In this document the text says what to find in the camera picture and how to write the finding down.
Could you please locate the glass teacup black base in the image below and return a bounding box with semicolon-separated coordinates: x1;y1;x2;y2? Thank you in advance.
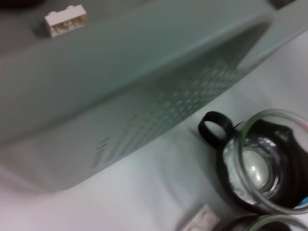
220;214;308;231
198;109;308;215

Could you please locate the grey perforated storage bin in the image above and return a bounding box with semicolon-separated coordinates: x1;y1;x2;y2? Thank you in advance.
0;0;308;193

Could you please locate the white toy brick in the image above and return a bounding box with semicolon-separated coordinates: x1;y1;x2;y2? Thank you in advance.
175;204;221;231
44;5;87;38

